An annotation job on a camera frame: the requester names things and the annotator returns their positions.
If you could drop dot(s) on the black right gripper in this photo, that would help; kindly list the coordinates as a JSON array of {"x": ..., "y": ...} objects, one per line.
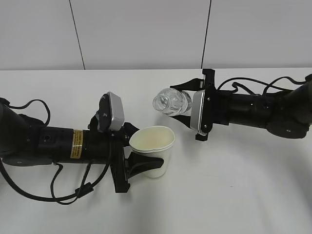
[{"x": 215, "y": 104}]

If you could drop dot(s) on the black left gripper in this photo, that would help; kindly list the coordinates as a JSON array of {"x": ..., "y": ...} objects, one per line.
[{"x": 104, "y": 145}]

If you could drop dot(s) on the clear water bottle green label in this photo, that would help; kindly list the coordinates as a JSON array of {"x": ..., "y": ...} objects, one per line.
[{"x": 172, "y": 102}]

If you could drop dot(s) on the white paper cup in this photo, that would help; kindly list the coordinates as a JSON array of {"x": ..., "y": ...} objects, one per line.
[{"x": 154, "y": 141}]

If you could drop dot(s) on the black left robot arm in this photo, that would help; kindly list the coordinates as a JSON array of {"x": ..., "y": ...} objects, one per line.
[{"x": 26, "y": 141}]

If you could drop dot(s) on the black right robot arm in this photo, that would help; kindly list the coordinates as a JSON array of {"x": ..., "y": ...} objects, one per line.
[{"x": 282, "y": 112}]

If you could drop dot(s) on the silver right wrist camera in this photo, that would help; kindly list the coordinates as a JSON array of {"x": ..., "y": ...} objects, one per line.
[{"x": 197, "y": 111}]

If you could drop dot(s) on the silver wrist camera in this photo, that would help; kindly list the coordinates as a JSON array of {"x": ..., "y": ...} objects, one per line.
[
  {"x": 110, "y": 115},
  {"x": 197, "y": 111}
]

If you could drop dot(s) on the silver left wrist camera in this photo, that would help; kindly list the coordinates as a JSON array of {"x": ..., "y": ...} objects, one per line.
[{"x": 110, "y": 115}]

